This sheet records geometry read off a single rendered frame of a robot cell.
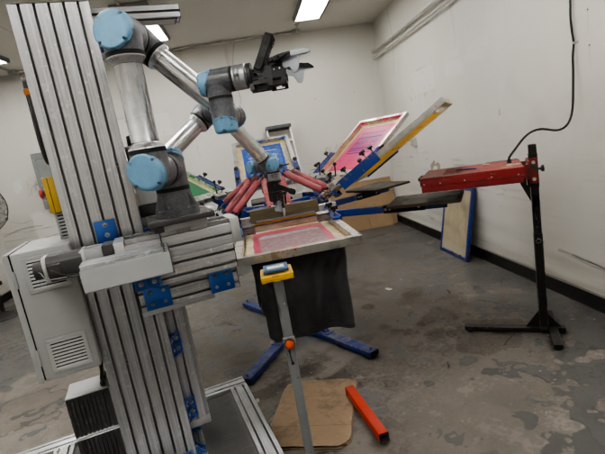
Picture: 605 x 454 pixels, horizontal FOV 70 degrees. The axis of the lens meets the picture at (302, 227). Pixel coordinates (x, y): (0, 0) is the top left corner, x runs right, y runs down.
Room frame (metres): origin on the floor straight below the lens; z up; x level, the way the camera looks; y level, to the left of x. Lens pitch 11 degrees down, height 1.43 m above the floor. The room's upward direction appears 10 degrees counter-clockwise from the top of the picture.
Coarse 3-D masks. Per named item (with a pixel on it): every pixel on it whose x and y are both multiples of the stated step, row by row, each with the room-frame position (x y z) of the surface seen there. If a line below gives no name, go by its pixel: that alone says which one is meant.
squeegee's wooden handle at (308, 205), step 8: (312, 200) 2.52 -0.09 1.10; (264, 208) 2.50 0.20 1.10; (272, 208) 2.50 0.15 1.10; (288, 208) 2.51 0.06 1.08; (296, 208) 2.51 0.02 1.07; (304, 208) 2.52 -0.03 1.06; (312, 208) 2.52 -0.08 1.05; (256, 216) 2.49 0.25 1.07; (264, 216) 2.50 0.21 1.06; (272, 216) 2.50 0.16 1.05; (280, 216) 2.50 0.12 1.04
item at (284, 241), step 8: (264, 232) 2.55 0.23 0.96; (272, 232) 2.50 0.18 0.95; (280, 232) 2.46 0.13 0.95; (256, 240) 2.37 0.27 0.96; (264, 240) 2.33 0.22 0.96; (272, 240) 2.30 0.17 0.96; (280, 240) 2.26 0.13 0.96; (288, 240) 2.22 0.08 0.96; (256, 248) 2.16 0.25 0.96; (264, 248) 2.13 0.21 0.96; (272, 248) 2.10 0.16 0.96; (280, 248) 2.07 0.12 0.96
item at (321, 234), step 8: (312, 224) 2.54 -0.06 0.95; (320, 224) 2.50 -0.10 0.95; (304, 232) 2.34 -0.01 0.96; (312, 232) 2.30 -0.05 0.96; (320, 232) 2.27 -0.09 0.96; (328, 232) 2.24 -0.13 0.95; (296, 240) 2.19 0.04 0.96; (304, 240) 2.16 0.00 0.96; (312, 240) 2.13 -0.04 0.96; (320, 240) 2.10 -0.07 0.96
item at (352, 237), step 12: (312, 216) 2.63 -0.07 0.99; (264, 228) 2.61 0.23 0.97; (276, 228) 2.61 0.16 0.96; (348, 228) 2.09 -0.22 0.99; (336, 240) 1.89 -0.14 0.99; (348, 240) 1.89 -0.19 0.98; (360, 240) 1.90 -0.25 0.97; (240, 252) 1.96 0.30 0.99; (264, 252) 1.88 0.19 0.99; (276, 252) 1.86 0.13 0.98; (288, 252) 1.87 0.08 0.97; (300, 252) 1.87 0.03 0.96; (312, 252) 1.88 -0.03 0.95; (240, 264) 1.85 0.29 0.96; (252, 264) 1.85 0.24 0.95
